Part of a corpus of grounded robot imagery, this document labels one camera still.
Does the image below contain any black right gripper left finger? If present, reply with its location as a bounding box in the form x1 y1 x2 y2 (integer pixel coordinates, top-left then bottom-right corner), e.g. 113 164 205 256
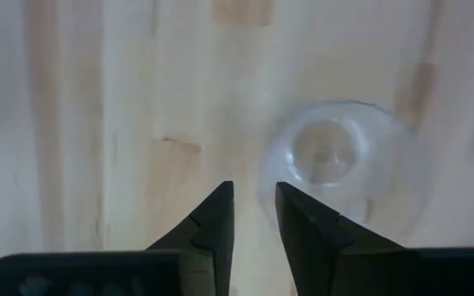
146 180 236 296

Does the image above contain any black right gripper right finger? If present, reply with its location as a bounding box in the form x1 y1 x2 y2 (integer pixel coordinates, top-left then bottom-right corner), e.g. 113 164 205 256
275 182 406 296

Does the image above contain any clear plastic cup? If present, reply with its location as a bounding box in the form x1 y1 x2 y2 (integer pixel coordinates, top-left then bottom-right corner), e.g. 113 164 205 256
257 99 427 243

